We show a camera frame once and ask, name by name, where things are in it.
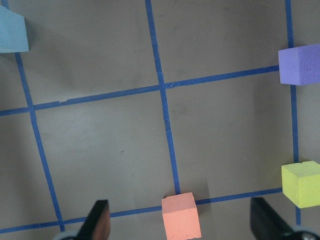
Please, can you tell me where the right purple block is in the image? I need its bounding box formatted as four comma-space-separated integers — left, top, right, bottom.
278, 44, 320, 86

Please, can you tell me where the light blue block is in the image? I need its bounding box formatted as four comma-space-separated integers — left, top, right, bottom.
0, 6, 29, 54

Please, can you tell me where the yellow block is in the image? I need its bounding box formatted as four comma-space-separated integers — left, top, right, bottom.
281, 161, 320, 209

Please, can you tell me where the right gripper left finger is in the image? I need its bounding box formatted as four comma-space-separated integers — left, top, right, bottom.
77, 199, 111, 240

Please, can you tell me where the near orange block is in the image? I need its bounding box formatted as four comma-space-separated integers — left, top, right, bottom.
161, 192, 202, 240

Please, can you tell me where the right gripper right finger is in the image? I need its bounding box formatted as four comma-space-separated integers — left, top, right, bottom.
250, 197, 300, 240

